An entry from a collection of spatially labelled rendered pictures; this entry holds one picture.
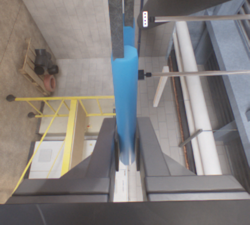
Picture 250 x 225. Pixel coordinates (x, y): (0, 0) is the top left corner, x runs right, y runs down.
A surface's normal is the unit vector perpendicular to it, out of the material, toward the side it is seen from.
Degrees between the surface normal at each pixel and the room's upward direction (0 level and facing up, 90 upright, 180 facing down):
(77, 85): 90
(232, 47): 90
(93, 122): 90
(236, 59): 90
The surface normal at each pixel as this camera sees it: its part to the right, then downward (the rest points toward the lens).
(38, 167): -0.02, -0.44
